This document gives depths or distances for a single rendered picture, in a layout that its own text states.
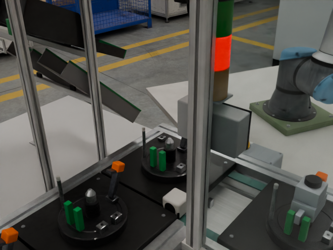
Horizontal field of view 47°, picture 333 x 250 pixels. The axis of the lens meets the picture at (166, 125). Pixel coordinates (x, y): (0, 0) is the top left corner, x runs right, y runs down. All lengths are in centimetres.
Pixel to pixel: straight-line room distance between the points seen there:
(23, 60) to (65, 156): 49
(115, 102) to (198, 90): 50
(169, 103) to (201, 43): 98
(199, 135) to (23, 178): 69
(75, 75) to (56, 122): 50
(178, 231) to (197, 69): 36
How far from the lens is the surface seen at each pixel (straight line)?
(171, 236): 79
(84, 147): 126
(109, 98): 102
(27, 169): 120
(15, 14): 79
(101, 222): 75
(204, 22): 53
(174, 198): 82
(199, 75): 56
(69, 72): 94
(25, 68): 82
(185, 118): 65
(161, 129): 112
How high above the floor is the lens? 151
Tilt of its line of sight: 29 degrees down
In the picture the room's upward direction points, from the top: 1 degrees counter-clockwise
